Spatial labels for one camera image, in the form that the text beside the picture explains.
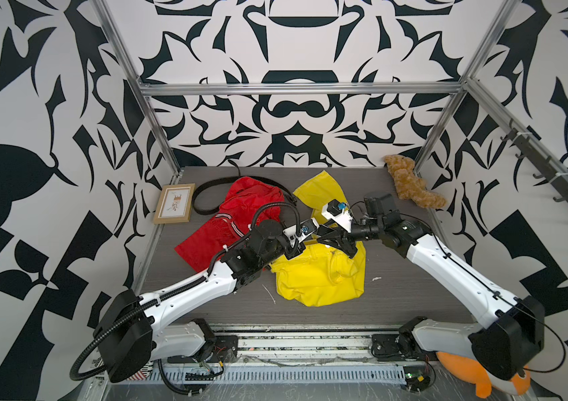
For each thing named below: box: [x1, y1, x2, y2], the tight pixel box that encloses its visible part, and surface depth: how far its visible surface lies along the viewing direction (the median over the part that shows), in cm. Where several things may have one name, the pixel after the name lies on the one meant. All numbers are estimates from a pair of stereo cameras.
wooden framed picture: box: [152, 182, 197, 224], surface depth 107 cm
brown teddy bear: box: [383, 155, 447, 209], surface depth 107 cm
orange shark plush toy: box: [436, 351, 531, 398], surface depth 65 cm
